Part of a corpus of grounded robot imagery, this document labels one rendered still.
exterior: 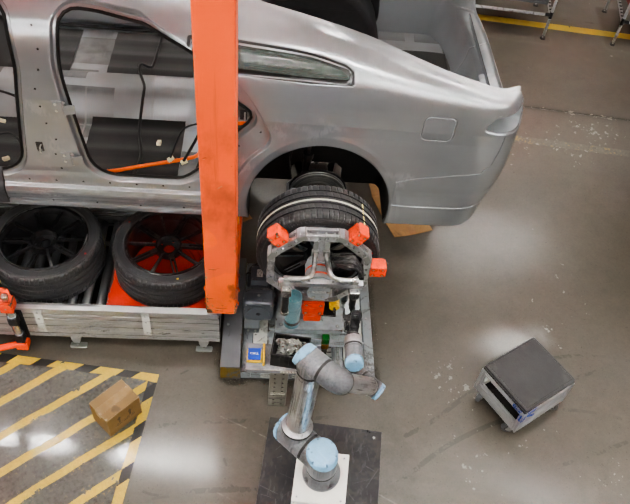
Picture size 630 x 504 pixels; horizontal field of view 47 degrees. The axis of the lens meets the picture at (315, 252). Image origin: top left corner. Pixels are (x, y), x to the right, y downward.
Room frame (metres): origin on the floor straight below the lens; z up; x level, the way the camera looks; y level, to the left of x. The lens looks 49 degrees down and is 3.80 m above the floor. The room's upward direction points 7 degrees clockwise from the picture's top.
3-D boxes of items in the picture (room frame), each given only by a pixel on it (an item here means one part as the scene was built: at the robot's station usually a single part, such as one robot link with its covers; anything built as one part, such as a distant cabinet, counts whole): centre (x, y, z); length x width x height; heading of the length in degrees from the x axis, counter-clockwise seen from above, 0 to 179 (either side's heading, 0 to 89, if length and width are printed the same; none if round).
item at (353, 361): (1.93, -0.25, 0.80); 0.12 x 0.09 x 0.10; 6
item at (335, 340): (2.60, -0.01, 0.13); 0.50 x 0.36 x 0.10; 96
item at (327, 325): (2.60, -0.01, 0.32); 0.40 x 0.30 x 0.28; 96
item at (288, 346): (2.11, 0.06, 0.51); 0.20 x 0.14 x 0.13; 88
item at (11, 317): (2.21, 1.64, 0.30); 0.09 x 0.05 x 0.50; 96
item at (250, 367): (2.10, 0.08, 0.44); 0.43 x 0.17 x 0.03; 96
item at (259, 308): (2.66, 0.31, 0.26); 0.42 x 0.18 x 0.35; 6
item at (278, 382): (2.10, 0.11, 0.21); 0.10 x 0.10 x 0.42; 6
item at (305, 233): (2.44, -0.03, 0.85); 0.54 x 0.07 x 0.54; 96
